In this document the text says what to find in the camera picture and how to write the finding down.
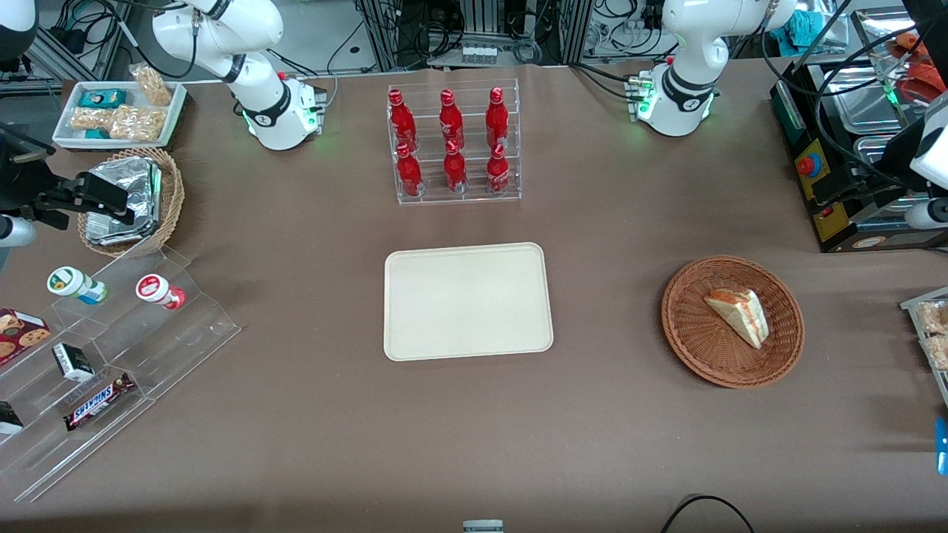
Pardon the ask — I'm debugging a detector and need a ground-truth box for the red cookie box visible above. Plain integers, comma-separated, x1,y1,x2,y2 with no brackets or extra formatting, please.
0,308,53,367

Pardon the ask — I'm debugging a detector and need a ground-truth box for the clear acrylic stepped shelf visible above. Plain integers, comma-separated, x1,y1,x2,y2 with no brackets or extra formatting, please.
0,244,242,504

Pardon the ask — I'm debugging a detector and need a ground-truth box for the black cable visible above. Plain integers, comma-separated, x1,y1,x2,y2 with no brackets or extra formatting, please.
661,495,755,533

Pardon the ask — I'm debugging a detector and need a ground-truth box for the white rectangular snack tray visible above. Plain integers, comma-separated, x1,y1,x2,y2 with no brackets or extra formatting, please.
52,80,187,151

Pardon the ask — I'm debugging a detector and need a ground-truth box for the red soda bottle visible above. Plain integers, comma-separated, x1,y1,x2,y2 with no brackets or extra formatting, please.
486,143,512,195
395,142,424,198
485,87,512,149
438,89,466,150
443,139,469,195
387,89,419,153

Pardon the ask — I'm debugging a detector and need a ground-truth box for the clear acrylic bottle rack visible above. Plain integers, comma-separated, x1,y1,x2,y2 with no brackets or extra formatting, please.
387,78,522,207

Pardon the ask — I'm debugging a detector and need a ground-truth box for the black control box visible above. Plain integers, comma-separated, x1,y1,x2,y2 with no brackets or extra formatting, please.
769,59,948,254

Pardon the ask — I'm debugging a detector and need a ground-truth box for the green lid yogurt cup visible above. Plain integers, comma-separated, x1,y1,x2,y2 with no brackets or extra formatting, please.
47,266,108,306

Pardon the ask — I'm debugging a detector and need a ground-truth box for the metal tray with snacks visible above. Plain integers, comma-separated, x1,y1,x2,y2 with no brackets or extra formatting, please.
900,287,948,408

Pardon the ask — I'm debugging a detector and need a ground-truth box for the teal cloth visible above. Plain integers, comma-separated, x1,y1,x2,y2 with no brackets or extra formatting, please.
785,9,820,50

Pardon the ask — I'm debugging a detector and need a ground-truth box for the triangle sandwich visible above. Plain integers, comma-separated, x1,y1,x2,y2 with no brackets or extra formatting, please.
703,288,770,350

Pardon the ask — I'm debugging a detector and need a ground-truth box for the aluminium frame rack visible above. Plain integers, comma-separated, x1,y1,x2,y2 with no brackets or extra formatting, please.
355,0,593,71

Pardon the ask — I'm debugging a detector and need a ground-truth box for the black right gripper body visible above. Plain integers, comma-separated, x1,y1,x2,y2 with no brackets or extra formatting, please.
0,124,82,229

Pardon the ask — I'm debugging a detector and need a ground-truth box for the red lid yogurt cup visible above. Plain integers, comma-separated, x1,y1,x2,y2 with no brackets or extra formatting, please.
136,274,187,311

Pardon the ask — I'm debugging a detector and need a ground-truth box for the Snickers chocolate bar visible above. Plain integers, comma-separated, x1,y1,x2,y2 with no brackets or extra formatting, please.
63,372,136,432

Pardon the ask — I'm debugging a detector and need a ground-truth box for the aluminium foil container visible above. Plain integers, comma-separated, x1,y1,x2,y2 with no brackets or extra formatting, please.
85,157,163,247

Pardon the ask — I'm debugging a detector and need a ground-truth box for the clear bag of snacks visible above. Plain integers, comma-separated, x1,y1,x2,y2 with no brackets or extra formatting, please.
922,333,948,372
110,105,165,143
130,63,173,107
70,107,112,134
916,300,948,335

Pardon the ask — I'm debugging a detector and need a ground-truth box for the shallow brown wicker basket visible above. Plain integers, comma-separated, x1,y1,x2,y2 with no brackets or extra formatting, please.
661,255,806,389

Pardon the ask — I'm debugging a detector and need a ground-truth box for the cream plastic tray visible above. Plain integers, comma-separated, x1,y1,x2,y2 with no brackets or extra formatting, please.
383,242,555,363

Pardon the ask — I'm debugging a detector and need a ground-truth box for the orange snack bag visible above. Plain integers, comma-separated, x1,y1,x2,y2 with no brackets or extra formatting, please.
885,33,948,104

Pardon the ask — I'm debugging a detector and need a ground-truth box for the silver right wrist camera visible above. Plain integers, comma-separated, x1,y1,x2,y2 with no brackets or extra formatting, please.
0,215,38,247

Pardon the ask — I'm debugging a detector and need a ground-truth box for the deep tan wicker basket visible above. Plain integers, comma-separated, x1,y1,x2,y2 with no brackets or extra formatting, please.
77,147,185,258

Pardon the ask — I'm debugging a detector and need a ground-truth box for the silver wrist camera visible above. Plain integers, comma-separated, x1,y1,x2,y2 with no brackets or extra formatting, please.
904,198,948,231
0,215,38,247

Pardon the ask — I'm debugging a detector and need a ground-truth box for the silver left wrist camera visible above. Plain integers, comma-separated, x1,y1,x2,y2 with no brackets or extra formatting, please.
904,198,948,231

